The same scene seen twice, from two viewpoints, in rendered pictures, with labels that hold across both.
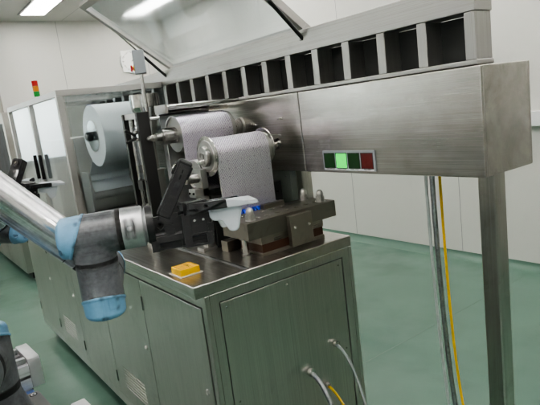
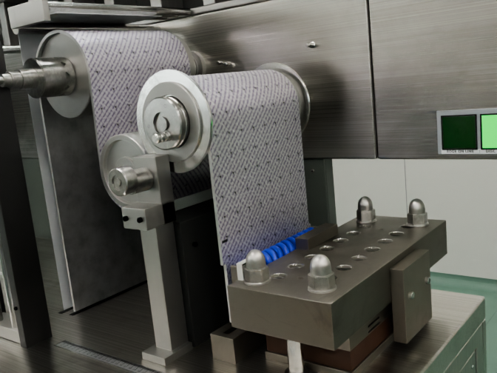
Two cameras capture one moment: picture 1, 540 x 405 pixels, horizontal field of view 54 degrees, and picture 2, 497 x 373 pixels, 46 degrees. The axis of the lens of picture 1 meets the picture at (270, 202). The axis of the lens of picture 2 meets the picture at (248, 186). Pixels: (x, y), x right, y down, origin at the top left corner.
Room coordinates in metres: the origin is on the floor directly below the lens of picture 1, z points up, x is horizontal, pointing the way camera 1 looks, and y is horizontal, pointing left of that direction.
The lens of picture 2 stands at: (1.10, 0.34, 1.30)
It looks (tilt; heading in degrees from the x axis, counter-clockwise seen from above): 10 degrees down; 344
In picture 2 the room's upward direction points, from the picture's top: 6 degrees counter-clockwise
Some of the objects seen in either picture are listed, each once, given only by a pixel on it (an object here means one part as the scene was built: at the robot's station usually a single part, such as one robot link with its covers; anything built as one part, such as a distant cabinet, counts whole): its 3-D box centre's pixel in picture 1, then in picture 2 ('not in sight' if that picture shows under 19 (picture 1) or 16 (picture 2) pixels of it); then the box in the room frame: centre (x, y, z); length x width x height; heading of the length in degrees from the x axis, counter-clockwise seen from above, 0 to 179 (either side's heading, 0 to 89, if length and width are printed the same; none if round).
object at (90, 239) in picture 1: (91, 236); not in sight; (0.92, 0.33, 1.21); 0.11 x 0.08 x 0.09; 103
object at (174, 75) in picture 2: (207, 156); (172, 121); (1.93, 0.21, 1.25); 0.15 x 0.01 x 0.15; 35
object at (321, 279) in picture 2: (249, 214); (320, 271); (1.75, 0.07, 1.05); 0.04 x 0.04 x 0.04
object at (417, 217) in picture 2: (319, 195); (416, 211); (1.94, -0.19, 1.05); 0.04 x 0.04 x 0.04
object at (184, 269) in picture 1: (185, 269); not in sight; (1.67, 0.30, 0.91); 0.07 x 0.07 x 0.02; 35
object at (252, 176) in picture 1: (247, 182); (263, 186); (1.95, 0.07, 1.13); 0.23 x 0.01 x 0.18; 125
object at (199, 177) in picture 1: (201, 210); (154, 259); (1.94, 0.26, 1.05); 0.06 x 0.05 x 0.31; 125
